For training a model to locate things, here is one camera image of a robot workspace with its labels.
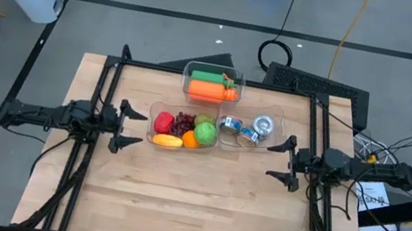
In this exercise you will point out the small clear plastic bin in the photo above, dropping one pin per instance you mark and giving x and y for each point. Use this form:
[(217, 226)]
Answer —
[(241, 80)]

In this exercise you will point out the orange fruit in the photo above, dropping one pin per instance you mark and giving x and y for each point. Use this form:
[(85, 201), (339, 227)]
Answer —
[(189, 140)]

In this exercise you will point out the black metal table frame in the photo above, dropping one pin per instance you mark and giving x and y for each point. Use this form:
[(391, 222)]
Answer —
[(147, 65)]

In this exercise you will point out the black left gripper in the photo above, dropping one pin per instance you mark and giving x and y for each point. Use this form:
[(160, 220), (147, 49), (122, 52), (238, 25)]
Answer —
[(117, 125)]

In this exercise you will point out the yellow mango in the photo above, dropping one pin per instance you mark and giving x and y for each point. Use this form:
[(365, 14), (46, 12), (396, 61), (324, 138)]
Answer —
[(167, 140)]

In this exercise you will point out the red bell pepper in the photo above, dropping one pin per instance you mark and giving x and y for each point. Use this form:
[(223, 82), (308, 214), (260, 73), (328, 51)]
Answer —
[(163, 122)]

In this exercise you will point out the dark red grape bunch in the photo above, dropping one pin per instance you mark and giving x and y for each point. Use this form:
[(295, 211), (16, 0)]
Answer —
[(183, 124)]

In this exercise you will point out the black perforated case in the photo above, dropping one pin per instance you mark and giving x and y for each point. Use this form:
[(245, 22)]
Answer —
[(321, 87)]

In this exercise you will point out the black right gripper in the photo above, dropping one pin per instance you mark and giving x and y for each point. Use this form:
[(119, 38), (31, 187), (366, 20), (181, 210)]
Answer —
[(295, 163)]

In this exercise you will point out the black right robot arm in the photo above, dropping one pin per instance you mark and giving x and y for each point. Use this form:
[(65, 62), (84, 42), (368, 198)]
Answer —
[(374, 173)]

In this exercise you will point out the silver tin can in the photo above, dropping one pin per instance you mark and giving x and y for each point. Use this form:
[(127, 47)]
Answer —
[(263, 125)]

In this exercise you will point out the blue label tin can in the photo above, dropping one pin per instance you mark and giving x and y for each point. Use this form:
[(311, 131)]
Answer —
[(230, 125), (248, 137)]

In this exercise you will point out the white paper sheet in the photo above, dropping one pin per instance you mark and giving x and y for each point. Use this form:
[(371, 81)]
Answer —
[(376, 196)]

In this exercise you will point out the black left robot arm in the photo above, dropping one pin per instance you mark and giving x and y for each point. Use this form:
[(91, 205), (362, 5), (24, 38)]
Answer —
[(40, 114)]

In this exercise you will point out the olive green pear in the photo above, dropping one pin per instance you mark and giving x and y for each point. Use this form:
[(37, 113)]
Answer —
[(204, 119)]

